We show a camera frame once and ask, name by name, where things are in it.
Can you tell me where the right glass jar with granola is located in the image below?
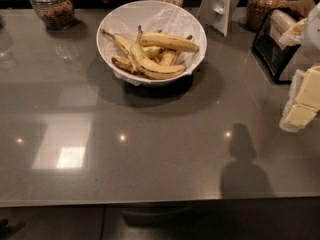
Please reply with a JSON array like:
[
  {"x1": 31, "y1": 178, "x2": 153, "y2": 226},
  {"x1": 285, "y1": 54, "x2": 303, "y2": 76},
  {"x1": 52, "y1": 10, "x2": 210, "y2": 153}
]
[{"x1": 246, "y1": 0, "x2": 289, "y2": 31}]

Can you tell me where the white bowl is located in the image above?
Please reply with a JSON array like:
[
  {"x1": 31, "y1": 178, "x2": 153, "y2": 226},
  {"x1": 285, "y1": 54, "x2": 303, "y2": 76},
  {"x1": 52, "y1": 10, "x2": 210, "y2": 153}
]
[{"x1": 95, "y1": 0, "x2": 208, "y2": 87}]

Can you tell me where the middle hidden yellow banana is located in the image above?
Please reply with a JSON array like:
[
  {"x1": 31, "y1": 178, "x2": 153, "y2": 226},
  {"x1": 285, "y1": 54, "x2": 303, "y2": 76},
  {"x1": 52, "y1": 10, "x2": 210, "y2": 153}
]
[{"x1": 157, "y1": 34, "x2": 194, "y2": 67}]

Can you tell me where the clear glass at left edge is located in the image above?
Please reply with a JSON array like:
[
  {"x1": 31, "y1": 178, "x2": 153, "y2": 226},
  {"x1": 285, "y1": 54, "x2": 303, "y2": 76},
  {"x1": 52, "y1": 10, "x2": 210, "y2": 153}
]
[{"x1": 0, "y1": 17, "x2": 16, "y2": 71}]

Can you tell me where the front large yellow banana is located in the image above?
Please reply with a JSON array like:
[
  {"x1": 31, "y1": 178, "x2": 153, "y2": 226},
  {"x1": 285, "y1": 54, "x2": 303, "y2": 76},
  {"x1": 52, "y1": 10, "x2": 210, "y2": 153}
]
[{"x1": 129, "y1": 26, "x2": 186, "y2": 80}]

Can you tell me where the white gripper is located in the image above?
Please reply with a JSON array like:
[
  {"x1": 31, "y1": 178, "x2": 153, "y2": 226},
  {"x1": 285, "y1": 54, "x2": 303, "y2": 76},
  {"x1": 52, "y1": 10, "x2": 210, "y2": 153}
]
[{"x1": 279, "y1": 3, "x2": 320, "y2": 132}]

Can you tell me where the white stand panel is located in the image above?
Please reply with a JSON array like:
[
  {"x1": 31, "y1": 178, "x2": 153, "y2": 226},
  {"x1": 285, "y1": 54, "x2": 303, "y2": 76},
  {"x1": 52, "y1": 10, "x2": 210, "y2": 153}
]
[{"x1": 197, "y1": 0, "x2": 239, "y2": 37}]

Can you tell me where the left glass jar with granola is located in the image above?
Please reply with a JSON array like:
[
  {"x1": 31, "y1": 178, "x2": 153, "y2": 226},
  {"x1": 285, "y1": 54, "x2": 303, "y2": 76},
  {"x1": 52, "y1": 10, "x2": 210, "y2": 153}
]
[{"x1": 29, "y1": 0, "x2": 75, "y2": 30}]

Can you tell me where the small lower left banana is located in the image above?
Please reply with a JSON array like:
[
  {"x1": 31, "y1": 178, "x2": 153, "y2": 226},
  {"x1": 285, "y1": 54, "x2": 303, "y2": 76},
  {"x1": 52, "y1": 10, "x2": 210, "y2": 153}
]
[{"x1": 111, "y1": 56, "x2": 136, "y2": 74}]

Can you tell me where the clear plastic bowl liner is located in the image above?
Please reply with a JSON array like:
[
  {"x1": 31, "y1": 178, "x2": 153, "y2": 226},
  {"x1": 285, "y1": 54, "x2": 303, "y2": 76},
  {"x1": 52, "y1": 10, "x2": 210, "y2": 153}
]
[{"x1": 99, "y1": 1, "x2": 205, "y2": 86}]

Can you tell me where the left back yellow banana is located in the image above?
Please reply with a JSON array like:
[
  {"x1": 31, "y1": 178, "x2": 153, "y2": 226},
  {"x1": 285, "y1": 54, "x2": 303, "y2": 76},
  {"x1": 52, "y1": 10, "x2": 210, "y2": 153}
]
[{"x1": 100, "y1": 28, "x2": 164, "y2": 60}]

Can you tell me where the top yellow banana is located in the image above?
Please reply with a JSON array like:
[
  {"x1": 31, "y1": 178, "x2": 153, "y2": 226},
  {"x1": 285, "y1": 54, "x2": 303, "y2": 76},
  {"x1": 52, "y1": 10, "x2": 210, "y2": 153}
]
[{"x1": 140, "y1": 33, "x2": 199, "y2": 52}]

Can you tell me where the glass jar with granola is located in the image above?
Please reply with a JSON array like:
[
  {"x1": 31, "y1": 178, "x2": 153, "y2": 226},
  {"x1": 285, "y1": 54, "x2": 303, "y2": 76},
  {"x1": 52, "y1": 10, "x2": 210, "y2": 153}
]
[
  {"x1": 29, "y1": 0, "x2": 75, "y2": 30},
  {"x1": 246, "y1": 0, "x2": 289, "y2": 31}
]

